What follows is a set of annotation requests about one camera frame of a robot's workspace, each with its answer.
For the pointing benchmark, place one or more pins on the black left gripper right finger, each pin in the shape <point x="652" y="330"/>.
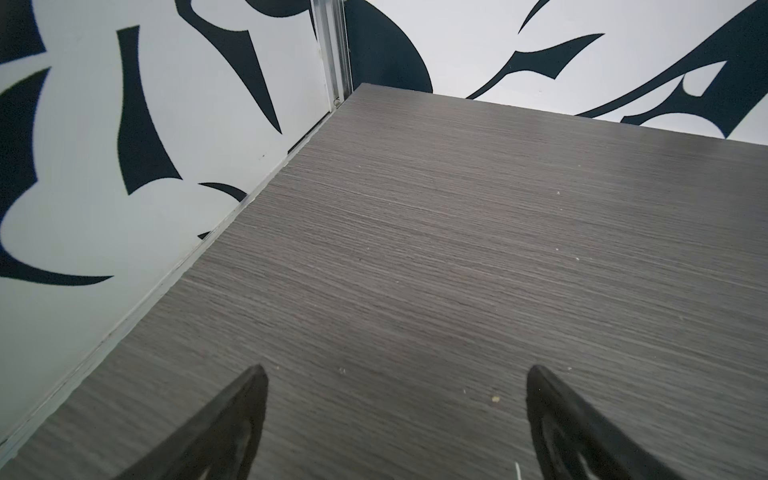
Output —
<point x="573" y="440"/>

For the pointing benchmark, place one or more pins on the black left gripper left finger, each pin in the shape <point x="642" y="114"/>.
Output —
<point x="219" y="442"/>

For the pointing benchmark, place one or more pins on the aluminium frame corner post left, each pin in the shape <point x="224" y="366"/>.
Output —
<point x="331" y="30"/>

